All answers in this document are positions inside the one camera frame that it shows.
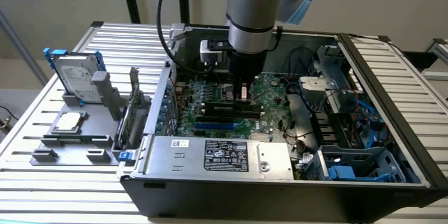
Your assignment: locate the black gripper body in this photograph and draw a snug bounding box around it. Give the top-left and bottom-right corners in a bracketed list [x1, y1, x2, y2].
[228, 49, 268, 81]

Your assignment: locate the black RAM stick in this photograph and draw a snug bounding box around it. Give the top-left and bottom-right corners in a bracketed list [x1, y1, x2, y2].
[204, 102, 262, 116]

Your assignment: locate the black RAM slot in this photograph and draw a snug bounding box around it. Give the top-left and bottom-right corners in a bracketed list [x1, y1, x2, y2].
[194, 113, 261, 125]

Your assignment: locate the blue expansion slot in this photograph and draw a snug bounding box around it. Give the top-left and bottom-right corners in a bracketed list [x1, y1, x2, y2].
[193, 122, 237, 131]

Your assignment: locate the green motherboard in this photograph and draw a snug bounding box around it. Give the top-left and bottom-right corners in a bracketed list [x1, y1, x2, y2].
[173, 73, 305, 146]

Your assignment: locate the silver chipset heatsink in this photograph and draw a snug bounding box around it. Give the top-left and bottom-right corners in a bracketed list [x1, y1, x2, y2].
[249, 132, 273, 143]

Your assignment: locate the black plastic air shroud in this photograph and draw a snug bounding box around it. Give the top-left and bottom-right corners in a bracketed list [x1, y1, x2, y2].
[285, 93, 320, 151]

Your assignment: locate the black open PC case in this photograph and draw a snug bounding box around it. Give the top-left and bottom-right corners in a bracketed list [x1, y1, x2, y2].
[118, 26, 448, 218]

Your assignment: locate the silver power supply unit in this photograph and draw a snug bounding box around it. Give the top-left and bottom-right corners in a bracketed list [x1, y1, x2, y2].
[132, 135, 294, 181]

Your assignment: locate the green graphics card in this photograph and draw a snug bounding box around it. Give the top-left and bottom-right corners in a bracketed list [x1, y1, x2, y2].
[114, 67, 144, 149]

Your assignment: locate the blue plastic drive caddy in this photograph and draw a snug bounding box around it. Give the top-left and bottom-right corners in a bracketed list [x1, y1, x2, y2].
[304, 144, 409, 183]

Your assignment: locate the grey parts rack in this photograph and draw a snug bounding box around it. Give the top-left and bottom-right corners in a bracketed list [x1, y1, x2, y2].
[30, 71, 152, 166]

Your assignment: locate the silver CPU chip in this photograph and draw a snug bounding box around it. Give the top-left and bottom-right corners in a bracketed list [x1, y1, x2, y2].
[54, 112, 82, 132]

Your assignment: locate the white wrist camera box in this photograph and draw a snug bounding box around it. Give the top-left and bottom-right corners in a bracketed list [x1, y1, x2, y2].
[198, 39, 232, 70]

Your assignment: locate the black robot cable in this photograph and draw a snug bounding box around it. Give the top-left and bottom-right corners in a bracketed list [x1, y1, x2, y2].
[156, 0, 214, 73]

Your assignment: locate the blue data wire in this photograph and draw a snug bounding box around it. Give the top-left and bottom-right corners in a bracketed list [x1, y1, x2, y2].
[349, 97, 388, 149]

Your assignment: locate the hard disk with blue bracket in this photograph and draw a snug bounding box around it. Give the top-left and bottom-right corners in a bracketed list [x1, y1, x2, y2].
[41, 47, 106, 107]

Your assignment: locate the black cable on table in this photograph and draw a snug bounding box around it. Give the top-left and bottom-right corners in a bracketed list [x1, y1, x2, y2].
[0, 104, 18, 129]

